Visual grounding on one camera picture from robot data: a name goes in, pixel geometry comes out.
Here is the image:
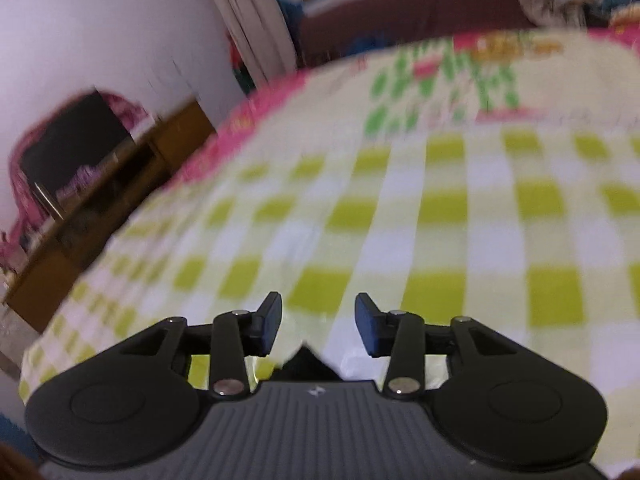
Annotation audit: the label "maroon bed headboard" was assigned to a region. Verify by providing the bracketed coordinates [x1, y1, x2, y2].
[298, 0, 543, 57]

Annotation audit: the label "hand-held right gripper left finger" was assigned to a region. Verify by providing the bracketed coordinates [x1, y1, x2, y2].
[120, 291, 284, 402]

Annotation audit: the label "black television with pink cover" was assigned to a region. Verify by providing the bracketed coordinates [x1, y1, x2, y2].
[0, 89, 157, 273]

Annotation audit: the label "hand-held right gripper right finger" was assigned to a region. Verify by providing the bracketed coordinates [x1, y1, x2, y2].
[354, 292, 507, 402]

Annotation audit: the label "black pants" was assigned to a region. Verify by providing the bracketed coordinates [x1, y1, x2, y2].
[276, 344, 345, 385]

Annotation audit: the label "wooden desk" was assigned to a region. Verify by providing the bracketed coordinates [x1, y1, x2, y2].
[2, 100, 219, 334]

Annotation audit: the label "green checked printed blanket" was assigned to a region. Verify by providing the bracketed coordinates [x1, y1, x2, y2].
[18, 27, 640, 478]

